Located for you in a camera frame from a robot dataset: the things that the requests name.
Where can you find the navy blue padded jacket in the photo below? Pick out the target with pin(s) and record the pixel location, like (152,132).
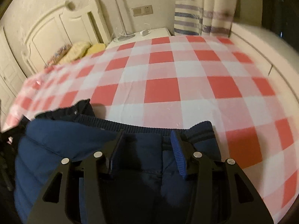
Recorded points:
(145,185)

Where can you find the yellow pillow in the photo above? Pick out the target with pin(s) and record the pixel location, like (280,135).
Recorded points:
(96,48)

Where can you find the white bedside table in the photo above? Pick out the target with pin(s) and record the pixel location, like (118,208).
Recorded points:
(139,36)

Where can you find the white wardrobe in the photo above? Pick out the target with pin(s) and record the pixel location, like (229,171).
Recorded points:
(12,77)

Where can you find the red white checkered bed cover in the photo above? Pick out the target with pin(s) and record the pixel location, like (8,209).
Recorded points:
(177,82)

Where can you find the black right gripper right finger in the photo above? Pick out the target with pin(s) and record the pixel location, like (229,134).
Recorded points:
(220,191)

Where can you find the dark window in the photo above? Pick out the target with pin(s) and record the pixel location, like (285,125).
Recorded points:
(281,18)

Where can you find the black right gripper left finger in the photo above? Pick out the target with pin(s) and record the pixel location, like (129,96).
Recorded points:
(73,182)

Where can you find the wall switch and socket plate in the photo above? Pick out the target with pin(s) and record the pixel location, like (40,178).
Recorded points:
(142,11)

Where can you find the cream wooden headboard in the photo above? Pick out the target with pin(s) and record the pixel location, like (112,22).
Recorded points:
(61,26)

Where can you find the colourful patterned pillow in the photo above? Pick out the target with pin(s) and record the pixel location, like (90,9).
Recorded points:
(58,55)

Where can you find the cream pillow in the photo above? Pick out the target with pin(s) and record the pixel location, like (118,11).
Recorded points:
(76,51)

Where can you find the cream patterned curtain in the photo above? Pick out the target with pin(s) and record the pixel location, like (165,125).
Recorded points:
(204,17)

